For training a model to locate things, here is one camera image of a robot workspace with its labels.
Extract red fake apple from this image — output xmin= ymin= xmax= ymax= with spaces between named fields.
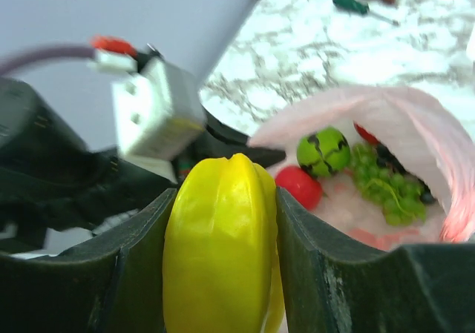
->
xmin=275 ymin=165 xmax=324 ymax=211

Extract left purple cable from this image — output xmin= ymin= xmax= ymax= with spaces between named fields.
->
xmin=0 ymin=43 xmax=97 ymax=78

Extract yellow fake lemon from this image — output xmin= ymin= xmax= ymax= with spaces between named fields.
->
xmin=163 ymin=154 xmax=284 ymax=333

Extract green fruit with black trim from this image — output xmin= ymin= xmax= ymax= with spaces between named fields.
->
xmin=296 ymin=127 xmax=351 ymax=177

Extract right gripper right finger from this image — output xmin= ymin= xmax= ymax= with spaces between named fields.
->
xmin=276 ymin=188 xmax=474 ymax=332

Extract dark purple fake grapes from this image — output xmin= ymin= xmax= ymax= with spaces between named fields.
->
xmin=375 ymin=142 xmax=436 ymax=205

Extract green handled screwdriver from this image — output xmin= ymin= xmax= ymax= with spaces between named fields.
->
xmin=332 ymin=0 xmax=400 ymax=26

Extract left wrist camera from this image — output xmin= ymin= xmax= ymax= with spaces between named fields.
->
xmin=91 ymin=36 xmax=206 ymax=162

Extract pink plastic bag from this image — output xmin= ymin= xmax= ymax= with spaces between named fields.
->
xmin=248 ymin=85 xmax=474 ymax=243

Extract green fake grapes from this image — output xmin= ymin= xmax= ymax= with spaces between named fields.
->
xmin=350 ymin=143 xmax=426 ymax=226

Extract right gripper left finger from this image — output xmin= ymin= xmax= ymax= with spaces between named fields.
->
xmin=1 ymin=189 xmax=177 ymax=333

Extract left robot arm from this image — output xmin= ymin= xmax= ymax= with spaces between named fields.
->
xmin=1 ymin=78 xmax=172 ymax=254

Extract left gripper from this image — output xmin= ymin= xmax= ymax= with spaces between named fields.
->
xmin=47 ymin=106 xmax=286 ymax=234

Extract dark green fake fruit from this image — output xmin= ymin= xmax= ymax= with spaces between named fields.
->
xmin=353 ymin=122 xmax=379 ymax=145

